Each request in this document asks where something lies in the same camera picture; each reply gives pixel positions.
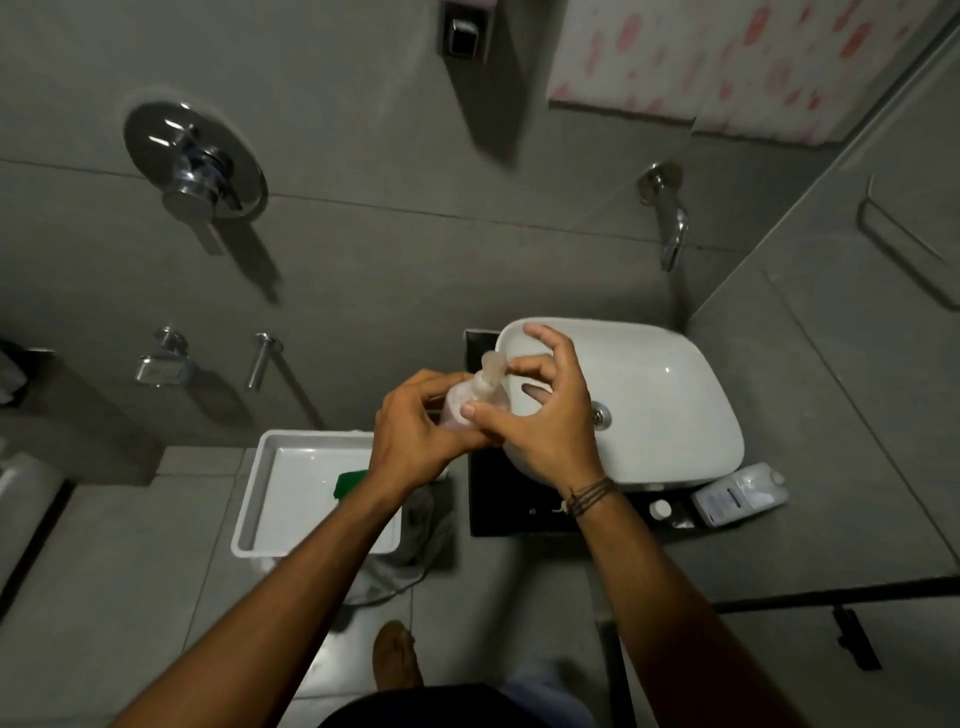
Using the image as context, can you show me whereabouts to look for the person's left hand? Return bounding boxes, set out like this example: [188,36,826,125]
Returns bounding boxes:
[367,369,501,501]

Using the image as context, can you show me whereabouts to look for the person's right hand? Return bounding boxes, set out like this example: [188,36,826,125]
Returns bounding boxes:
[460,323,609,496]

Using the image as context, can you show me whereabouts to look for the translucent pink pump bottle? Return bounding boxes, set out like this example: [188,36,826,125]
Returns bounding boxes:
[438,350,516,434]

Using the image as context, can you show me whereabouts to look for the person's right forearm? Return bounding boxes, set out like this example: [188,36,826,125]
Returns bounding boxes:
[576,486,810,728]

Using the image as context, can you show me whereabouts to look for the person's left forearm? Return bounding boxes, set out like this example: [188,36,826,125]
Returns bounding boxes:
[111,474,423,728]

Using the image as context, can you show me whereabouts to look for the black counter slab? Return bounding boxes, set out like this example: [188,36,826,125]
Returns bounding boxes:
[464,328,723,539]

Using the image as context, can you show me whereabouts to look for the grey cloth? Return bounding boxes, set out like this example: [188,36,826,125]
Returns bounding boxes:
[346,478,456,607]

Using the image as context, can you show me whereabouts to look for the white ceramic wash basin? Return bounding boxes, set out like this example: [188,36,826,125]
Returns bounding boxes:
[495,317,746,493]

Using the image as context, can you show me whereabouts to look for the white rectangular plastic tub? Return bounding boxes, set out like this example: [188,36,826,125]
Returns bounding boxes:
[230,429,405,561]

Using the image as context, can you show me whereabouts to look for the small dark white-capped bottle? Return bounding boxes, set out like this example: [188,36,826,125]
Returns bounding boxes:
[648,498,699,531]

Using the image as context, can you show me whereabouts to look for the person's foot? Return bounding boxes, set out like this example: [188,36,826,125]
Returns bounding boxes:
[372,619,426,693]

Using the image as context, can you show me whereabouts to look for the white plastic bottle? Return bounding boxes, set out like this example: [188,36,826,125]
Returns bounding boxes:
[690,462,791,528]

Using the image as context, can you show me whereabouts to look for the person's black shorts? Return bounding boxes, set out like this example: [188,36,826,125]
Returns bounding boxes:
[318,678,601,728]

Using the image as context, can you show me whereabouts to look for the white pink-patterned curtain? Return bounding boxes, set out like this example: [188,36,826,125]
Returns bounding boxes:
[546,0,948,148]

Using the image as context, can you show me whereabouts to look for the chrome round shower mixer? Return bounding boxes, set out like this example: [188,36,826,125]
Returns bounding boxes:
[123,100,270,257]

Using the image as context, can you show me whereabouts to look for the black glass door hinge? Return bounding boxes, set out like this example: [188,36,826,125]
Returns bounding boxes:
[831,605,884,673]

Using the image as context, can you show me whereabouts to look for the brown cord bracelet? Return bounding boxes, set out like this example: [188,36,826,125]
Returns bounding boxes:
[561,477,621,519]

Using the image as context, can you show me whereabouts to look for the chrome wall tap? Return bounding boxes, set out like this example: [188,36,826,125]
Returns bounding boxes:
[636,162,690,273]

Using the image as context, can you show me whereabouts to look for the chrome wall spout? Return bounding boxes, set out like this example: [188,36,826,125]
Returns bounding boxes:
[246,331,284,392]

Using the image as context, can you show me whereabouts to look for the chrome wall soap dish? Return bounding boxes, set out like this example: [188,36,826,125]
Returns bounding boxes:
[134,325,198,390]

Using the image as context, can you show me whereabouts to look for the chrome wall dispenser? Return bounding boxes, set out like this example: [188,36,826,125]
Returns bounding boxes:
[438,0,501,63]

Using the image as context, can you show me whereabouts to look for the chrome towel rail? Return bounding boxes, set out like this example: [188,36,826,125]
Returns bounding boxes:
[856,175,960,310]

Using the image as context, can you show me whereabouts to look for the black door frame rail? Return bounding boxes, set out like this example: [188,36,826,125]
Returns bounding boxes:
[711,576,960,616]

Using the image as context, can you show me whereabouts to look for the dark wall-mounted object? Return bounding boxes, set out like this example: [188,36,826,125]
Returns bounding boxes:
[0,339,58,411]

